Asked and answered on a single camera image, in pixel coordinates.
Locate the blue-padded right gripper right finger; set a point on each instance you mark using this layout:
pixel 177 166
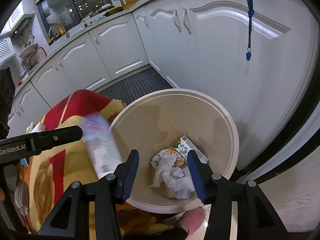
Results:
pixel 201 175

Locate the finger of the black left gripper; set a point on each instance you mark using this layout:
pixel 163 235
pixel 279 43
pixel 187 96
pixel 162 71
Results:
pixel 46 140

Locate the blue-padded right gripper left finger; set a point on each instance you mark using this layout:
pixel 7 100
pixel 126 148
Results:
pixel 125 175

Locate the white medicine box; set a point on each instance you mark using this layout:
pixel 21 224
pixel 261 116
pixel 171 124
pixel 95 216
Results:
pixel 101 146

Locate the white tissue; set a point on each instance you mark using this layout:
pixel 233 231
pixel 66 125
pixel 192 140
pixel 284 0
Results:
pixel 172 171

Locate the green white tissue pack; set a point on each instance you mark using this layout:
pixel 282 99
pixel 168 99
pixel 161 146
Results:
pixel 29 128

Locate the beige round trash bin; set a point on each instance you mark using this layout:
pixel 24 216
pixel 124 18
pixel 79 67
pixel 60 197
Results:
pixel 155 122

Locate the chrome kitchen faucet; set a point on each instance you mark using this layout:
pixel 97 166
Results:
pixel 60 30

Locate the white kitchen cabinets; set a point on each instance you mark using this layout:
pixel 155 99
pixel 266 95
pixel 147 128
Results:
pixel 259 68

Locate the white sponge block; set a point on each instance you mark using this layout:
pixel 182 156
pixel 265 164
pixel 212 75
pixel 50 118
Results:
pixel 38 128

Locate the green milk carton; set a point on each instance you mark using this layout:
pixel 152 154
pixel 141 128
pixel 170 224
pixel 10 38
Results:
pixel 184 145

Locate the red yellow blanket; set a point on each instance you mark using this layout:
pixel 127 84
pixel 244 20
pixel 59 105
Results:
pixel 50 173

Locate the pink slipper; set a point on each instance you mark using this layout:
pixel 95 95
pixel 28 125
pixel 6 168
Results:
pixel 192 220

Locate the dark ribbed floor mat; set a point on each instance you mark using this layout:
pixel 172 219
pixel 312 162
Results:
pixel 135 85

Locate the white upper lattice cabinets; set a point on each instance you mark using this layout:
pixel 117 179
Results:
pixel 14 26

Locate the wire dish rack with bowl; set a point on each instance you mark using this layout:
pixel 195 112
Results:
pixel 32 56

